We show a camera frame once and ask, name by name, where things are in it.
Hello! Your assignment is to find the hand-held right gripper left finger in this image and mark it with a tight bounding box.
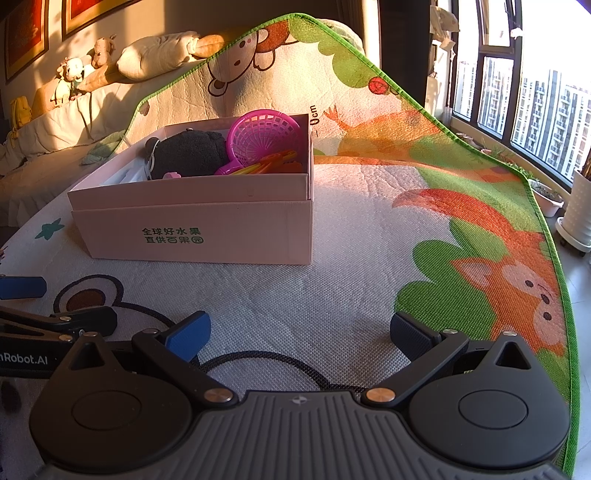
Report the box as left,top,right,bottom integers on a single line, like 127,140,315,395
69,311,236,407

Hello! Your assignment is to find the framed wall picture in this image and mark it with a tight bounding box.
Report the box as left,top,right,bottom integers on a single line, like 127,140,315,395
61,0,144,40

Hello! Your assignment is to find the black framed window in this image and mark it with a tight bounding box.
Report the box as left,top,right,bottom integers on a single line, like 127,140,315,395
431,0,591,190

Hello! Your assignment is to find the white pot saucer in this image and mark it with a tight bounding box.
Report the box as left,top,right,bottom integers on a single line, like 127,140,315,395
556,217,591,257

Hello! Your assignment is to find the white low planter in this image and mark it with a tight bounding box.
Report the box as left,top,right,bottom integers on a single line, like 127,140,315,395
529,180,565,217

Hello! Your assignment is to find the cardboard box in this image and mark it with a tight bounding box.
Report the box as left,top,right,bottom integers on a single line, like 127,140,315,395
67,113,315,266

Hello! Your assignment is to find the white plush toy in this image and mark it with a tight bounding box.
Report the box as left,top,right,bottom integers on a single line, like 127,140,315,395
54,58,93,104

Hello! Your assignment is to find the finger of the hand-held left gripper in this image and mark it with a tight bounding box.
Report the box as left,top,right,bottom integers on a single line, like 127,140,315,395
0,306,118,344
0,276,47,299

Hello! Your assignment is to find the white hanging cloth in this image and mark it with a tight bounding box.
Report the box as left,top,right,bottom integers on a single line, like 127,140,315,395
431,7,460,47

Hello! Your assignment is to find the yellow plush toy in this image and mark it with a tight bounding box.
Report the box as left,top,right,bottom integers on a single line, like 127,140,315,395
9,96,33,130

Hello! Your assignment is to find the printed play mat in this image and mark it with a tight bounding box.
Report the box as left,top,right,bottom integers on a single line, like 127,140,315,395
0,14,580,478

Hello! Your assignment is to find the pink plastic sieve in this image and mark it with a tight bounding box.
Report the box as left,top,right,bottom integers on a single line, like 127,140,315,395
213,109,301,176

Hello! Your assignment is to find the pale green cloth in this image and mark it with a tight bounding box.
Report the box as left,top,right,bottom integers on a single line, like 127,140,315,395
81,134,127,166

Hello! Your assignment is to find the white pillow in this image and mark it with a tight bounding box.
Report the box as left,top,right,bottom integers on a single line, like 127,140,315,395
116,32,199,83

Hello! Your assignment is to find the small tan bolster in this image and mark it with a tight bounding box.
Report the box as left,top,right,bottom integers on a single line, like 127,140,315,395
191,34,227,58

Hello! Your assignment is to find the large red framed picture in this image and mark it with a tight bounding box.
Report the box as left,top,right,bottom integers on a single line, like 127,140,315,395
4,0,51,84

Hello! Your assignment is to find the white ribbed plant pot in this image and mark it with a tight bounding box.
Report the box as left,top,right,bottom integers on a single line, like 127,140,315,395
564,168,591,245

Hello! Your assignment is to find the black braided cable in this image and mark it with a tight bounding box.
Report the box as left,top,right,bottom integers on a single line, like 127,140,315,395
198,351,365,393

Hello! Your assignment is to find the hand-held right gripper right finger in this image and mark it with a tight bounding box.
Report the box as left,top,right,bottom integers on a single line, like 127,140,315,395
360,312,534,408

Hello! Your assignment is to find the black plush toy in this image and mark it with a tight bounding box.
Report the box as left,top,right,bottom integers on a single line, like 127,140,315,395
147,129,229,181

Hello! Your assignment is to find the brown plush toy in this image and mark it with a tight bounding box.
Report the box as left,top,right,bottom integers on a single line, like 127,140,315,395
91,38,116,68

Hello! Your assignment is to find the pink yellow plastic toy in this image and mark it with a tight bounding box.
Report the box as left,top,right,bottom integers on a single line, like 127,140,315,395
231,150,308,176

